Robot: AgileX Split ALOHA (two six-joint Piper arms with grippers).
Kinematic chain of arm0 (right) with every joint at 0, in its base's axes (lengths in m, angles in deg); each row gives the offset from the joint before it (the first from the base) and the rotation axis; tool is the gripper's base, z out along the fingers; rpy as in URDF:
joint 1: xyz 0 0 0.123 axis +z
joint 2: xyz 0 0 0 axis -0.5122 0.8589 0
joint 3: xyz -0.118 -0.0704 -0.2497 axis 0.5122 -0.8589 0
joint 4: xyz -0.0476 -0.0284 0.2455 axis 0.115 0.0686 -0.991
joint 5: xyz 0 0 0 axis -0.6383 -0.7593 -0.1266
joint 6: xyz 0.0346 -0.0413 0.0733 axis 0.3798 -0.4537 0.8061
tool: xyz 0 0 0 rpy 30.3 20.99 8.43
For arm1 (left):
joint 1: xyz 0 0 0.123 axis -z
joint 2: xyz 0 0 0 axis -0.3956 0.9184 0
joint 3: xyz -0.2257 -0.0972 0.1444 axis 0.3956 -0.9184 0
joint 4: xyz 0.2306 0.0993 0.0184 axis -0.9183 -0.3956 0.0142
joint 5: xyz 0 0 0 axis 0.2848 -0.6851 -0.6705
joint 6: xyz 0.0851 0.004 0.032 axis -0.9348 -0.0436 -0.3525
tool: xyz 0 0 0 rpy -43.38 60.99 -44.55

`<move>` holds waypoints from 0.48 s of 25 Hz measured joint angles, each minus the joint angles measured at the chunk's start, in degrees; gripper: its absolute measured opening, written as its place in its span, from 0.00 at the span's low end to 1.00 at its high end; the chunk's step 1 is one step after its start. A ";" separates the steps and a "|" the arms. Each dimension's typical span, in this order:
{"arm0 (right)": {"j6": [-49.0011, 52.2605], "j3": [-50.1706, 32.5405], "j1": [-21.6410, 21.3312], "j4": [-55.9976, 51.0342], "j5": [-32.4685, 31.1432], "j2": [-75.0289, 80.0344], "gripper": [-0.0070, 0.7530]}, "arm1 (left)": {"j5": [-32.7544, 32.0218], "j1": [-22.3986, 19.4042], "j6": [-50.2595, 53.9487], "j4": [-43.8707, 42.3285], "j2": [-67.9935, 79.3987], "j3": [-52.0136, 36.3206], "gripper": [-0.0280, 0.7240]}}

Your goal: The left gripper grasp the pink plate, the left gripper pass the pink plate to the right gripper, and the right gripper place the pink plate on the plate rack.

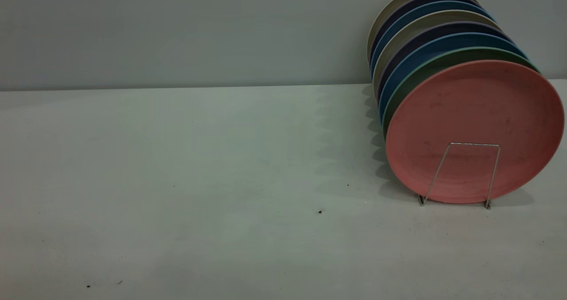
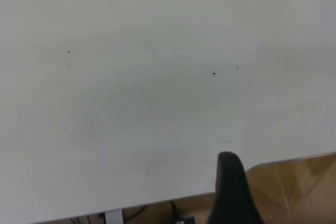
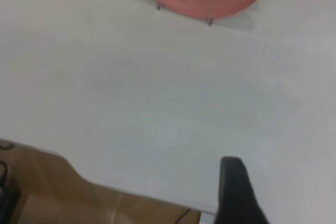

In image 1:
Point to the pink round plate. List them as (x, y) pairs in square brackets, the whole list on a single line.
[(474, 109)]

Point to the green round plate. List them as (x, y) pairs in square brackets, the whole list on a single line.
[(443, 60)]

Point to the blue round plate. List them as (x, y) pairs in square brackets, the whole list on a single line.
[(460, 40), (429, 7)]

